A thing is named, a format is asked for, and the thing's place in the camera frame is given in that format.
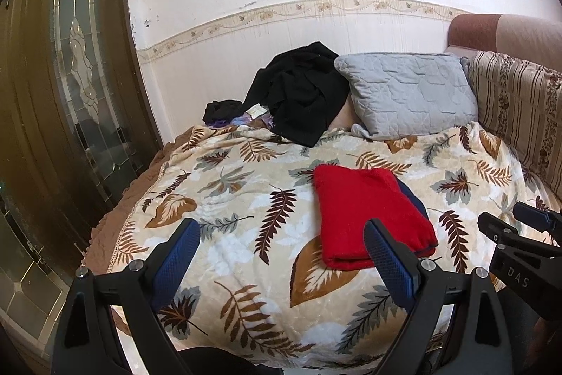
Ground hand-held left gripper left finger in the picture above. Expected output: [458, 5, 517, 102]
[53, 218, 203, 375]

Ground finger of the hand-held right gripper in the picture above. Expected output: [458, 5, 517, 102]
[513, 201, 562, 246]
[478, 212, 523, 246]

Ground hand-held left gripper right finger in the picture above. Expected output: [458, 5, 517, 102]
[364, 218, 528, 375]

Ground red sweater with blue patch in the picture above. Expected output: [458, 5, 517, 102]
[313, 164, 439, 270]

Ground brown frilled bed sheet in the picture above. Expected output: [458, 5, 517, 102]
[81, 127, 207, 272]

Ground leaf print blanket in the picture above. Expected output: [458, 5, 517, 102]
[105, 122, 562, 369]

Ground striped patterned cushion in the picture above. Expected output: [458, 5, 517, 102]
[468, 50, 562, 200]

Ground purple cloth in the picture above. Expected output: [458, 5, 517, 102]
[211, 114, 275, 130]

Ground small black cloth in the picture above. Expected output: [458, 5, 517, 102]
[203, 99, 244, 125]

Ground beige pillow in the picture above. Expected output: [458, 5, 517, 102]
[328, 100, 356, 132]

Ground grey quilted pillow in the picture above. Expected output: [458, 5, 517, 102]
[334, 52, 479, 138]

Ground pink padded headboard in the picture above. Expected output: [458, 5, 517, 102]
[444, 14, 562, 66]

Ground black garment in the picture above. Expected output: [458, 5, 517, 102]
[243, 42, 352, 147]

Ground wooden door with glass panel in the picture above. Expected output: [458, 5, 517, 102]
[0, 0, 163, 358]

